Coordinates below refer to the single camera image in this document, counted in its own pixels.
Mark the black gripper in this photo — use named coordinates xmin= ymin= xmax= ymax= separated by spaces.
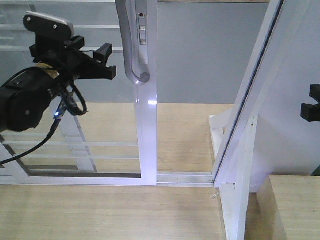
xmin=29 ymin=36 xmax=117 ymax=80

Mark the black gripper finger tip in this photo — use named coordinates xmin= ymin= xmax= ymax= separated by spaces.
xmin=300 ymin=84 xmax=320 ymax=122

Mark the grey curved door handle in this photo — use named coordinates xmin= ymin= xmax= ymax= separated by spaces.
xmin=115 ymin=0 xmax=150 ymax=85

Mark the white sliding glass door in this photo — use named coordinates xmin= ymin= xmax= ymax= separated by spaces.
xmin=0 ymin=0 xmax=158 ymax=186

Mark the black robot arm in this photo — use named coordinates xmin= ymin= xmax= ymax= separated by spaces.
xmin=0 ymin=36 xmax=117 ymax=132

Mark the aluminium floor door track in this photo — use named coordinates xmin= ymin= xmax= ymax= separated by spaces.
xmin=157 ymin=171 xmax=214 ymax=188

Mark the light wooden box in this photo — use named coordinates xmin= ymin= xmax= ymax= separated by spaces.
xmin=244 ymin=175 xmax=320 ymax=240

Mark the white wooden support brace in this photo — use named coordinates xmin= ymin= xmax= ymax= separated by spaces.
xmin=209 ymin=110 xmax=258 ymax=240

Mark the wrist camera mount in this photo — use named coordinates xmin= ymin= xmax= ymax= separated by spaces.
xmin=23 ymin=11 xmax=74 ymax=42

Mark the white door frame post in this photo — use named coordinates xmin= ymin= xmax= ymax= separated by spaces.
xmin=212 ymin=0 xmax=320 ymax=191

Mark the black cable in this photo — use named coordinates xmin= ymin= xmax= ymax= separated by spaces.
xmin=0 ymin=74 xmax=88 ymax=165

